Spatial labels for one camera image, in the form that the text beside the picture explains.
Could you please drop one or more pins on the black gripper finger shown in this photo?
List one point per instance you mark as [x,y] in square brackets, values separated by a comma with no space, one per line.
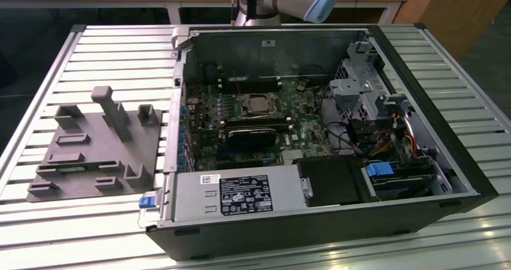
[253,6]
[248,6]

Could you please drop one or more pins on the silver CPU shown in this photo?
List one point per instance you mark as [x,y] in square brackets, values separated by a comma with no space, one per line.
[259,103]

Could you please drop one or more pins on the CPU socket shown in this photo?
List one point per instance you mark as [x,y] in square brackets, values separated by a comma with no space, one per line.
[240,114]

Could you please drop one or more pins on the white case label sticker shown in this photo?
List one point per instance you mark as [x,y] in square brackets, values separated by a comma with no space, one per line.
[268,43]

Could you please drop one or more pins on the round coin battery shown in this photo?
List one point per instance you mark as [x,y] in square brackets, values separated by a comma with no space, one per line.
[301,86]

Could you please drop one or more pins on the perforated metal drive cage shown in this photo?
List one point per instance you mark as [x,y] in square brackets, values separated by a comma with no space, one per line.
[351,87]

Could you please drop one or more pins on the black graphics card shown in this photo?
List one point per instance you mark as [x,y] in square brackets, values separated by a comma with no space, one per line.
[251,138]

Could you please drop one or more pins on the green motherboard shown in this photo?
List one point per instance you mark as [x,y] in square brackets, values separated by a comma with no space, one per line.
[311,132]

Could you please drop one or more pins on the small silver heatsink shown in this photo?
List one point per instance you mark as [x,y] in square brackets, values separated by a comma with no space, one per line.
[292,154]

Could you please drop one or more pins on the wooden cabinet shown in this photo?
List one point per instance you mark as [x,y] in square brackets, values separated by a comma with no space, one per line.
[459,12]

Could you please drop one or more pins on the grey parts rack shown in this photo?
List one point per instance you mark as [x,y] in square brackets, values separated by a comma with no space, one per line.
[99,150]

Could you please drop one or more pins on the black plastic bay box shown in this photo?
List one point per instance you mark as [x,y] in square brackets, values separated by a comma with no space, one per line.
[331,180]

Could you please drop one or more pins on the blue disk carrier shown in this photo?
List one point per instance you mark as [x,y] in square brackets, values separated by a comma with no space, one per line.
[376,169]

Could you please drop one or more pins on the grey power supply unit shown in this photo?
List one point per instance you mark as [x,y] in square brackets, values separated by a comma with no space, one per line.
[191,198]

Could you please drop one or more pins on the blue plastic latch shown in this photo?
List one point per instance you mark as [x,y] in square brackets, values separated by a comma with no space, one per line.
[147,200]

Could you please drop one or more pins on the black PC case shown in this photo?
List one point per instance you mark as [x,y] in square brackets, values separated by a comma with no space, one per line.
[279,240]

